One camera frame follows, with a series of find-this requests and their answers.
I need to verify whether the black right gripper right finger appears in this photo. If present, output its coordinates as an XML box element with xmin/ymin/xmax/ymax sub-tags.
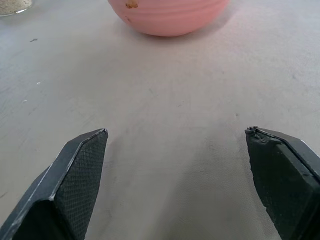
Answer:
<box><xmin>244</xmin><ymin>125</ymin><xmax>320</xmax><ymax>240</ymax></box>

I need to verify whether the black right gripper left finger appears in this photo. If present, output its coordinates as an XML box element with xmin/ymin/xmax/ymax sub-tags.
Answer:
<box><xmin>0</xmin><ymin>128</ymin><xmax>109</xmax><ymax>240</ymax></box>

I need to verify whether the clear glass container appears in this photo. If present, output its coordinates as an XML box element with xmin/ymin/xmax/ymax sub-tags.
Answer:
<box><xmin>0</xmin><ymin>0</ymin><xmax>33</xmax><ymax>17</ymax></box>

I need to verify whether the pink ribbed bowl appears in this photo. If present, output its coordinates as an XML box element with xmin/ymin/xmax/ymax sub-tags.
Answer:
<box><xmin>107</xmin><ymin>0</ymin><xmax>230</xmax><ymax>38</ymax></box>

